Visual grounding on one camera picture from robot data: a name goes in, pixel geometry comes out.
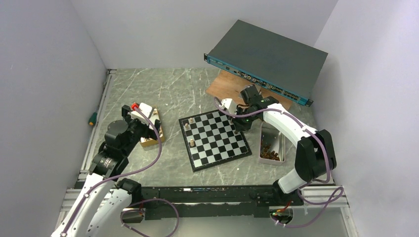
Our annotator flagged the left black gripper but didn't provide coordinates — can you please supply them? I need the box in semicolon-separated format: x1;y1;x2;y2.
122;105;161;156

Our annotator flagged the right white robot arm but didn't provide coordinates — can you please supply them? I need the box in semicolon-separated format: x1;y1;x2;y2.
220;85;336;205

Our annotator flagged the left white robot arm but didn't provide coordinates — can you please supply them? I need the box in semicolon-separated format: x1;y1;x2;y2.
52;103;163;237

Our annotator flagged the white tray with dark pieces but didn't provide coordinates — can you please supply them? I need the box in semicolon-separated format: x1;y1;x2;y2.
258;122;285;166

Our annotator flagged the wooden board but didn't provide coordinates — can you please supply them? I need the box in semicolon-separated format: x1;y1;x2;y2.
206;71;293;110

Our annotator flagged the black and white chessboard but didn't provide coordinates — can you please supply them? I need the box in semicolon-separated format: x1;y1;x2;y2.
178;110;252;172

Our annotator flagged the orange green screwdriver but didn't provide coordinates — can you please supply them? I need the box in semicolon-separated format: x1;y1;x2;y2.
88;112;98;126

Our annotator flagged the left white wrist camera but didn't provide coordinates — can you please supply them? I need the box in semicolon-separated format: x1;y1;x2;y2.
130;103;154;125

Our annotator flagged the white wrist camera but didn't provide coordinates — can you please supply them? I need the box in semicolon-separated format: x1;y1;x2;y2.
220;98;237;115
130;103;154;125

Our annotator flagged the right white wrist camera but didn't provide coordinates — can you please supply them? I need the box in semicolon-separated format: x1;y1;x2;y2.
220;98;237;115

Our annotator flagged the dark grey network switch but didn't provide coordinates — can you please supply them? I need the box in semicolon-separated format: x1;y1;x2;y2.
204;20;328;107

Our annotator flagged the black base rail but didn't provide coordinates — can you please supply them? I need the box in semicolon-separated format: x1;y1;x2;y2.
123;185;303;223

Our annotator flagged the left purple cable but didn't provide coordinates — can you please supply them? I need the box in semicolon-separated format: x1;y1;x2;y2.
60;106;180;237

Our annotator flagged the purple cable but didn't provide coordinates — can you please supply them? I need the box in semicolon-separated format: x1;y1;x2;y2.
60;106;180;237
213;96;344;229

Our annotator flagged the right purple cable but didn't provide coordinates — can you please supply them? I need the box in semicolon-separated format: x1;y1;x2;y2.
213;96;344;229

